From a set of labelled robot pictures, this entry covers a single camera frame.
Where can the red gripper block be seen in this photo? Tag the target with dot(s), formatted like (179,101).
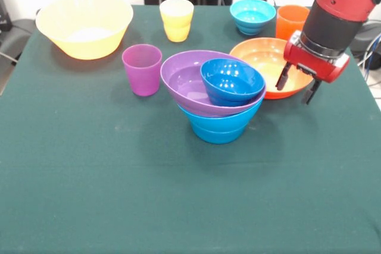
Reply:
(315,63)

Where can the orange shallow plastic bowl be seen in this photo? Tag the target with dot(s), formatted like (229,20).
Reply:
(262,54)

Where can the small dark blue bowl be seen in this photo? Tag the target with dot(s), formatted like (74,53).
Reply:
(232,81)

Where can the medium light blue bowl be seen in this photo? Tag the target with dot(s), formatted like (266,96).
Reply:
(220,124)

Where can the large purple plastic bowl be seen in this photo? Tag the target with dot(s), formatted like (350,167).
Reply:
(181,81)

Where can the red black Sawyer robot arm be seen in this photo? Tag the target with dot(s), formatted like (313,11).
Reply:
(342,4)

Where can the orange-red plastic cup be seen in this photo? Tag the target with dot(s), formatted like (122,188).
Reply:
(290,25)

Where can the small cyan plastic bowl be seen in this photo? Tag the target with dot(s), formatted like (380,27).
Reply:
(253,16)

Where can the small light blue bowl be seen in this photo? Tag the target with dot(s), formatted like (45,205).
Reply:
(220,138)

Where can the yellow plastic cup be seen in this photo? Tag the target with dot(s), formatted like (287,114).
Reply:
(177,34)
(176,13)

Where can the dark green tablecloth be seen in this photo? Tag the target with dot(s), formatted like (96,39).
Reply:
(190,191)

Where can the purple plastic cup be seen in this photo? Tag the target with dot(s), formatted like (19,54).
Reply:
(143,72)

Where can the large yellow plastic bowl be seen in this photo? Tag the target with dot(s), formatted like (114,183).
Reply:
(83,19)

